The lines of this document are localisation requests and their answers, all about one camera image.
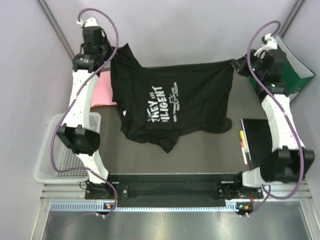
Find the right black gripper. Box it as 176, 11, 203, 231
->
231, 48, 266, 82

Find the black printed t shirt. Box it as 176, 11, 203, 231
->
110, 45, 234, 153

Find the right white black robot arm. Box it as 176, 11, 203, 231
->
218, 33, 315, 200

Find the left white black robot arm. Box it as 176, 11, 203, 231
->
55, 17, 116, 200

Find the folded pink t shirt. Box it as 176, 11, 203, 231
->
91, 70, 117, 108

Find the black notebook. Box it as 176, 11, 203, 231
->
241, 118, 272, 170

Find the yellow marker pen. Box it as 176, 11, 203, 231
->
239, 130, 246, 144

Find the pink white marker pen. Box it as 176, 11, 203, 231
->
240, 141, 248, 166

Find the white plastic basket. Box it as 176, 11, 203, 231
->
34, 114, 89, 184

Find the green ring binder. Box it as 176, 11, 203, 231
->
244, 34, 315, 102

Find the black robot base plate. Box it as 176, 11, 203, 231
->
85, 173, 263, 208

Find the perforated grey cable duct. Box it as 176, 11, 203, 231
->
50, 201, 252, 212

